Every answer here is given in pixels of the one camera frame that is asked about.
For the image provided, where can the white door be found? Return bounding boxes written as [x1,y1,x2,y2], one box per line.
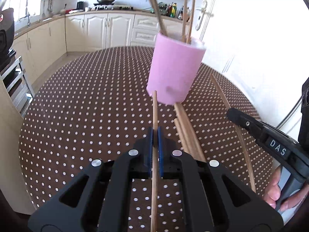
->
[196,0,308,136]

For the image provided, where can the black appliance on rack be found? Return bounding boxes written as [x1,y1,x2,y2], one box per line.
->
[0,8,15,65]

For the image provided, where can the pink cylindrical cup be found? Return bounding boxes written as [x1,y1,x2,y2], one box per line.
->
[146,32,206,105]

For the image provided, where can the green yellow bottle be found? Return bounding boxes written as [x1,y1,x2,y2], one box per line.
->
[170,3,177,18]

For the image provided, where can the black kettle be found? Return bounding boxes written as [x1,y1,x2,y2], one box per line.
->
[76,1,84,10]

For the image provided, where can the dark sauce bottle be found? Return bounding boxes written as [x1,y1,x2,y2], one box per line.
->
[177,6,184,20]

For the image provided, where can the silver door handle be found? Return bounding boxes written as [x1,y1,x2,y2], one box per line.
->
[195,0,214,31]

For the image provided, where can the black wok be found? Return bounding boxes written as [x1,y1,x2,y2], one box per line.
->
[96,0,116,5]

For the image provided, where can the gas stove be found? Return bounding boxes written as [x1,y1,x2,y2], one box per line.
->
[90,5,134,11]

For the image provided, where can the brown polka dot tablecloth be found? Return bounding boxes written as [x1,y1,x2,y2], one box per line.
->
[19,47,272,231]

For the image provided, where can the lower kitchen cabinets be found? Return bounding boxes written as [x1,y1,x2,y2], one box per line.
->
[11,10,187,85]

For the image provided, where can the metal storage rack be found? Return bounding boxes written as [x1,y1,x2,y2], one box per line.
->
[1,56,35,118]

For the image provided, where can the person right hand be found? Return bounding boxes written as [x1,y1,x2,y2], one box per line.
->
[263,166,308,212]

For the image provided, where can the green electric cooker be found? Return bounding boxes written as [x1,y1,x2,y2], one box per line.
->
[158,2,168,16]

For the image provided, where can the sink faucet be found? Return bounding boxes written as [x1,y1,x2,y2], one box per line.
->
[18,6,31,27]

